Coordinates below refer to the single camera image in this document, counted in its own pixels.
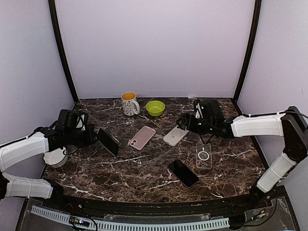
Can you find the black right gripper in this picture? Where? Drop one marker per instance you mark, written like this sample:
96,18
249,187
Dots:
185,117

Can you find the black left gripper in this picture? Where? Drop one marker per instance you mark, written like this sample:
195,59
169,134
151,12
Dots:
91,134

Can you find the beige phone case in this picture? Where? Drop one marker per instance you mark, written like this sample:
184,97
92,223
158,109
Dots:
175,136

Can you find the pink smartphone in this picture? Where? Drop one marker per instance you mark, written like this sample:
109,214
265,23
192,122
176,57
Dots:
108,143

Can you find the clear purple phone case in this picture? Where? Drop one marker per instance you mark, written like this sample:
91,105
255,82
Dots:
203,156

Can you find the pink phone case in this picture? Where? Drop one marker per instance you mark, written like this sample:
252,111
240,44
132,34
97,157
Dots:
142,137

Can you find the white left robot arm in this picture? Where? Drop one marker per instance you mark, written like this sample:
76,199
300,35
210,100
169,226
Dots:
40,141

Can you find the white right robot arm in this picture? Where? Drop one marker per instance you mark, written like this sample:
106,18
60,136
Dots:
289,124

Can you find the lime green bowl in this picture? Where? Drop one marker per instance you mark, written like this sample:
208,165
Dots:
155,108

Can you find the white scalloped dish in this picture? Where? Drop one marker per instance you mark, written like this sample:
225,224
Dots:
56,158

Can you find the white floral mug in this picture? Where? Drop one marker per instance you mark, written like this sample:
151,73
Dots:
129,104

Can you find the small circuit board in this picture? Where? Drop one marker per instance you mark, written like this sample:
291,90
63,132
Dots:
78,222

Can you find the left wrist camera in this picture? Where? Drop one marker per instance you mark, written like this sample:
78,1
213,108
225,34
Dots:
69,120

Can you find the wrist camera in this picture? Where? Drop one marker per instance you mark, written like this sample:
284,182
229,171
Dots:
69,120
207,109

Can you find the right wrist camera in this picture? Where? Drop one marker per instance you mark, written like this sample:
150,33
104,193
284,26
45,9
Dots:
207,109

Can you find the black front table rail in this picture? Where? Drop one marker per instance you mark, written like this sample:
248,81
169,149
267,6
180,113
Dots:
101,194

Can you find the black left frame post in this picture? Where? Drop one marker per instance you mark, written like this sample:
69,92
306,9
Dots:
61,51

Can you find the black frame post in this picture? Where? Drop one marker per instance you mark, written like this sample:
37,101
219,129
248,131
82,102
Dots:
61,51
249,50

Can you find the black right frame post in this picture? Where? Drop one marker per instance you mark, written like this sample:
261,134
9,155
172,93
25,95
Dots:
249,50

